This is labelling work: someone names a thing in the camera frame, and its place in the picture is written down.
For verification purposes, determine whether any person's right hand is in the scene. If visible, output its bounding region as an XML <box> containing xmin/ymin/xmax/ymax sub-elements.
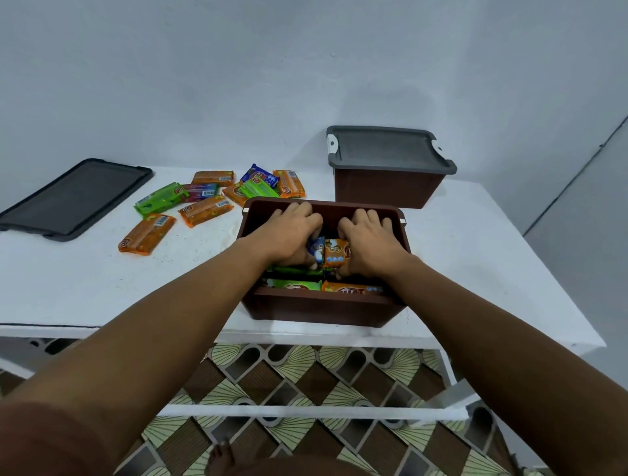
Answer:
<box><xmin>337</xmin><ymin>208</ymin><xmax>411</xmax><ymax>281</ymax></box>

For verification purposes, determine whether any person's left hand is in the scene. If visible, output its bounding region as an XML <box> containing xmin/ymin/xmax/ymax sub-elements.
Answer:
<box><xmin>245</xmin><ymin>201</ymin><xmax>324</xmax><ymax>271</ymax></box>

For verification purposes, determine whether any blue snack packet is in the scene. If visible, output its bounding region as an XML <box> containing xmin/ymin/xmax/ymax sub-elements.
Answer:
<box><xmin>306</xmin><ymin>236</ymin><xmax>327</xmax><ymax>269</ymax></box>

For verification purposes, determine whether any orange snack packet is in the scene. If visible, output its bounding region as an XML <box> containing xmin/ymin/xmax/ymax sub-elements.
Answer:
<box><xmin>323</xmin><ymin>238</ymin><xmax>352</xmax><ymax>269</ymax></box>
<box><xmin>321</xmin><ymin>280</ymin><xmax>386</xmax><ymax>296</ymax></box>

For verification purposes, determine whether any dark grey lid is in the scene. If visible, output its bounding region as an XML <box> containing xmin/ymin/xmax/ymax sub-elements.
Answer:
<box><xmin>0</xmin><ymin>158</ymin><xmax>154</xmax><ymax>243</ymax></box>
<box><xmin>326</xmin><ymin>125</ymin><xmax>458</xmax><ymax>176</ymax></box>

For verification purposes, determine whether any pile of colourful snacks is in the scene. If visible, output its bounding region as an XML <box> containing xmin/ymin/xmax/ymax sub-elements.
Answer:
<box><xmin>117</xmin><ymin>163</ymin><xmax>307</xmax><ymax>257</ymax></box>

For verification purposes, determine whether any person's right forearm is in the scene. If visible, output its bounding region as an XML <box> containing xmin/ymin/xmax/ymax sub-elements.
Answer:
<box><xmin>390</xmin><ymin>254</ymin><xmax>628</xmax><ymax>476</ymax></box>

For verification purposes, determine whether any person's left forearm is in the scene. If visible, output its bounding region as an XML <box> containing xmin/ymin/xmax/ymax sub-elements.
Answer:
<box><xmin>0</xmin><ymin>240</ymin><xmax>268</xmax><ymax>476</ymax></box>

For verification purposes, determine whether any person's foot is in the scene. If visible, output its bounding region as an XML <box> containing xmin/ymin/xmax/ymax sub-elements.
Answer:
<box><xmin>205</xmin><ymin>439</ymin><xmax>236</xmax><ymax>476</ymax></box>

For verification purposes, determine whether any brown sleeve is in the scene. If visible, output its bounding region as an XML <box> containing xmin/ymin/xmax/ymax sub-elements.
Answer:
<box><xmin>0</xmin><ymin>401</ymin><xmax>114</xmax><ymax>476</ymax></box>

